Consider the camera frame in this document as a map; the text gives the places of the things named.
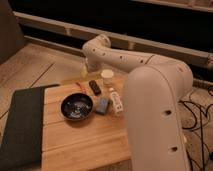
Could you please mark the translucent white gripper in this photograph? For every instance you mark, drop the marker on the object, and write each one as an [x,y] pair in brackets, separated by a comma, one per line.
[84,69]

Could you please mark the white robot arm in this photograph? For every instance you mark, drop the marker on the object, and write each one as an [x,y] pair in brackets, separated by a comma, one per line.
[151,92]

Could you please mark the black ceramic bowl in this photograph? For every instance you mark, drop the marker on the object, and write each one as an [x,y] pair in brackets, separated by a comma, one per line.
[77,107]

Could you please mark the wooden board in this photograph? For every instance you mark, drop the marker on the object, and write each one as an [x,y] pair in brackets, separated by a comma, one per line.
[98,143]

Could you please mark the orange pen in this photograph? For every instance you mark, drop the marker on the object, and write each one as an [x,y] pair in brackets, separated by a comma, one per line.
[81,87]

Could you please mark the black eraser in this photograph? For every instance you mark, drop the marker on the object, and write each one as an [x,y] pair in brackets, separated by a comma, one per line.
[95,88]

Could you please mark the white plastic bottle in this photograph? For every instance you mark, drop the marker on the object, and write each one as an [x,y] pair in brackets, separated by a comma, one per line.
[116,101]

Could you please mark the dark grey mat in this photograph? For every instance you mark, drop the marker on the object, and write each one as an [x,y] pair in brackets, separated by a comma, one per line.
[22,139]

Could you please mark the blue rectangular sponge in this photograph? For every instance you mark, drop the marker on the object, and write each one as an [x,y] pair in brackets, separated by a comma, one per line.
[102,106]

